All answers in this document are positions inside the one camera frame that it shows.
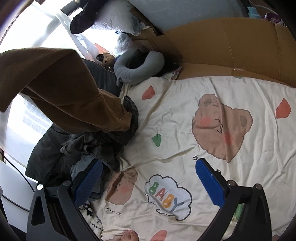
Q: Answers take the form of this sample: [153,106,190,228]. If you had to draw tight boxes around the grey camouflage jacket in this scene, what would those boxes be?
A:
[61,95,139,171]

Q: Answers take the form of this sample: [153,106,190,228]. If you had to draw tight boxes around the person bare foot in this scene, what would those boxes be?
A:
[112,230,139,241]

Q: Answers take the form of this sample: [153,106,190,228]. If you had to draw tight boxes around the blue detergent bottle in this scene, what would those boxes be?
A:
[247,6,261,19]

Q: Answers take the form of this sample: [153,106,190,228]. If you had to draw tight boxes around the cream bear print bedsheet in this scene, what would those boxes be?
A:
[92,76,295,240]

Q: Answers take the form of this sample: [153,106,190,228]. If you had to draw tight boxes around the white spotted plush fabric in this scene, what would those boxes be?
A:
[78,201,103,240]

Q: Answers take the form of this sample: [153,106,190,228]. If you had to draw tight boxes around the brown graphic t-shirt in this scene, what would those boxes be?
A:
[1,48,132,133]

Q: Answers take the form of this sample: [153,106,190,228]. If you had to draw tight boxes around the grey neck pillow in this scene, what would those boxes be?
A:
[113,49,165,86]

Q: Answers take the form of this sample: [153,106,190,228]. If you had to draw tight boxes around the grey wrapped mattress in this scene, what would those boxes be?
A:
[129,0,247,32]

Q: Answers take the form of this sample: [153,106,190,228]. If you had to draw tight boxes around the dark green pillow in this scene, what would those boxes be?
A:
[25,59,121,182]

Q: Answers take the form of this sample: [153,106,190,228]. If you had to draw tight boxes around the small teddy bear toy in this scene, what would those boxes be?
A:
[96,52,115,68]

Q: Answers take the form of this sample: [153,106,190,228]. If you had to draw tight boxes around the white pillow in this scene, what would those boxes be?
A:
[90,0,141,36]

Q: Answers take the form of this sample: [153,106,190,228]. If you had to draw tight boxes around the brown cardboard sheet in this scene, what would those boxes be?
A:
[133,18,295,87]

